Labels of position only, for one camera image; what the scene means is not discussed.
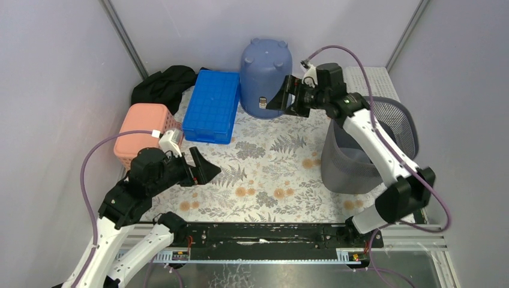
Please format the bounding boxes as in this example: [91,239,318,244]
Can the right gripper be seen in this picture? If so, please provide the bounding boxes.
[265,75,328,119]

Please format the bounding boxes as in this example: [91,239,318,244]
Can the blue bucket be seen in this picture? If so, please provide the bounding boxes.
[239,38,293,119]

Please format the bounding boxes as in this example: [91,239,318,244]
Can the blue divided plastic tray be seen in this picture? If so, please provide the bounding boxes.
[182,70,240,145]

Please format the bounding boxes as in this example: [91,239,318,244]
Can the pink plastic basket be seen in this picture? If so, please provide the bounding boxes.
[113,103,182,170]

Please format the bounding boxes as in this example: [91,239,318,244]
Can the grey waste bin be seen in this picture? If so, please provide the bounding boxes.
[321,97,419,194]

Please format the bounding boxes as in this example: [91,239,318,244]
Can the white plastic basket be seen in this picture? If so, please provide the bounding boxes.
[343,67,400,102]

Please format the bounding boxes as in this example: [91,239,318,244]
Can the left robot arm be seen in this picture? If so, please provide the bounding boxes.
[60,147,221,287]

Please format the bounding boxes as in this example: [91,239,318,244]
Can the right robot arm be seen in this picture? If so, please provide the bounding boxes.
[265,63,436,247]

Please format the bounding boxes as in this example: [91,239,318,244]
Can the floral table mat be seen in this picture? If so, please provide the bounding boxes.
[119,78,417,224]

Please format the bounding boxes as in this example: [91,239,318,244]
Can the black cloth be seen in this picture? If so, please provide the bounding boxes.
[130,65,198,115]

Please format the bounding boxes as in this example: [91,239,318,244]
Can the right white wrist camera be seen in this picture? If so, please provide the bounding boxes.
[301,60,318,88]

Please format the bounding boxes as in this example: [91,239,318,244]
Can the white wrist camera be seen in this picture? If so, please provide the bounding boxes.
[301,60,318,88]
[151,128,184,157]

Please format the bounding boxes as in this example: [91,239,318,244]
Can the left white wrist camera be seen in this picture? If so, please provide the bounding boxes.
[151,128,184,157]

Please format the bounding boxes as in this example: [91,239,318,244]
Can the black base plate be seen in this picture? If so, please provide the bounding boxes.
[157,222,384,263]

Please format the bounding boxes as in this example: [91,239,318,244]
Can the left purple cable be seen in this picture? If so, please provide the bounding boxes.
[69,130,160,288]

